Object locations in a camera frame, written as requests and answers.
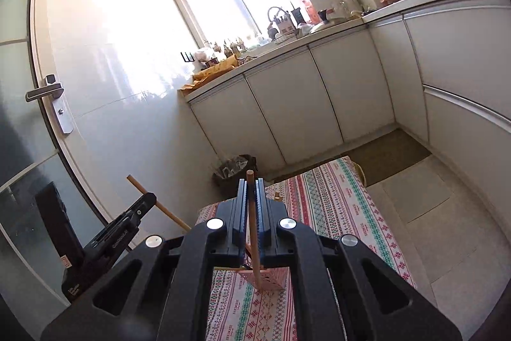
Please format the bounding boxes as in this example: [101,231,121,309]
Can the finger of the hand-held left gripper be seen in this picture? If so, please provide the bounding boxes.
[82,192,157,267]

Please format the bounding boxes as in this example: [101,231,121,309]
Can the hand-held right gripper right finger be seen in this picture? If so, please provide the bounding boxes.
[255,177,464,341]

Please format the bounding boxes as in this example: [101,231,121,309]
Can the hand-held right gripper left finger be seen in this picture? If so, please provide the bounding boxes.
[39,177,248,341]

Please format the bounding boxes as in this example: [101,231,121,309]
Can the pink plastic basket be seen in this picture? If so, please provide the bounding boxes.
[238,243,290,294]

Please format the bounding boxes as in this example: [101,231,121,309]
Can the dark trash bin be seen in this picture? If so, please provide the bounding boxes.
[211,153,260,190]

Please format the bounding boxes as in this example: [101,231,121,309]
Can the patterned striped tablecloth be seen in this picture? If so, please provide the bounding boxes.
[197,155,416,341]

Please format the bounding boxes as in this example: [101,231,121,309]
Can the glass panel door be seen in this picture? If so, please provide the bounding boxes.
[0,0,104,310]

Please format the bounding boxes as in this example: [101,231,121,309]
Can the white base cabinets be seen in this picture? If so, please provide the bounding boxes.
[189,0,511,306]

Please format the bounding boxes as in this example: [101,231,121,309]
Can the brown floor mat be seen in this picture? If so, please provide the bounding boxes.
[345,127,433,188]

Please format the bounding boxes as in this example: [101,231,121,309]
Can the yellow paper bag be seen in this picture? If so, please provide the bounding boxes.
[178,55,242,94]

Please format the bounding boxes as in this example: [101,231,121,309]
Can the row of small figurines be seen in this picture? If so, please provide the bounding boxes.
[205,36,247,58]

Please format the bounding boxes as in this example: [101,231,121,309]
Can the black knife block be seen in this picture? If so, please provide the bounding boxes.
[290,3,306,28]

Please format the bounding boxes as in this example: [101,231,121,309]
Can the steel pot lid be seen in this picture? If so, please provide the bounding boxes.
[309,7,346,34]

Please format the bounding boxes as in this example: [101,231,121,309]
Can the orange bottle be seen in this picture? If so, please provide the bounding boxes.
[301,0,320,24]

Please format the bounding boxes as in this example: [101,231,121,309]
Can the silver door handle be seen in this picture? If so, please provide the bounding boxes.
[24,74,75,135]

